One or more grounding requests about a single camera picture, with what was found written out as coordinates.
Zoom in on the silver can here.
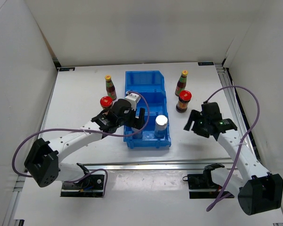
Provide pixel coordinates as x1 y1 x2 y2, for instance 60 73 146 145
154 115 168 138
132 128 142 139

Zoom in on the red-lid sauce jar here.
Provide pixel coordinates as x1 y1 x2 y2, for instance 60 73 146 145
100 96 113 109
176 90 192 113

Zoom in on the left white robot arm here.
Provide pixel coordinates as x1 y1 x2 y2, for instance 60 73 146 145
25 93 147 188

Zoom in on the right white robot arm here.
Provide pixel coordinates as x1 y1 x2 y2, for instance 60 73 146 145
184 102 283 215

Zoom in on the left tall sauce bottle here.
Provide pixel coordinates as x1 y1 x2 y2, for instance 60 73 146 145
105 75 117 101

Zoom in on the tall sauce bottle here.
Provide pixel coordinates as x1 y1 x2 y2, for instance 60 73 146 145
175 70 188 96
105 75 117 101

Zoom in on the right tall sauce bottle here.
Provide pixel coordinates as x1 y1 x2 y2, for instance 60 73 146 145
175 70 188 96

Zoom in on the right black corner label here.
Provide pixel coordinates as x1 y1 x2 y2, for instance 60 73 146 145
198 62 215 66

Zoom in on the black corner label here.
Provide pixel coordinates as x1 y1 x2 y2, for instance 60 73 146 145
58 67 75 72
198 62 215 66

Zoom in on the left black corner label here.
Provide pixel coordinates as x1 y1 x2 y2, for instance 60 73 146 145
58 67 75 72

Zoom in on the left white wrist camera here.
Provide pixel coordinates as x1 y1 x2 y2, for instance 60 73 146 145
125 93 141 111

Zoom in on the right aluminium rail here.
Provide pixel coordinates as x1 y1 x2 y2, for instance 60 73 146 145
214 64 259 151

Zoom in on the aluminium rail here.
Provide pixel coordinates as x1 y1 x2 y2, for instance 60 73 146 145
214 64 259 151
56 158 253 172

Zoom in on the front aluminium rail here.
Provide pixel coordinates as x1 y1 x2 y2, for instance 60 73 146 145
56 158 253 172

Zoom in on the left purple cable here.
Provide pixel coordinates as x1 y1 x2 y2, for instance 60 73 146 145
12 91 150 178

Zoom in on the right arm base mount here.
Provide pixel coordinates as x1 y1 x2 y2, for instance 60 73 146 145
182 174 221 199

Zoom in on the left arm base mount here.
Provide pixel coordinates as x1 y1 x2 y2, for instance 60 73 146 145
60 169 108 198

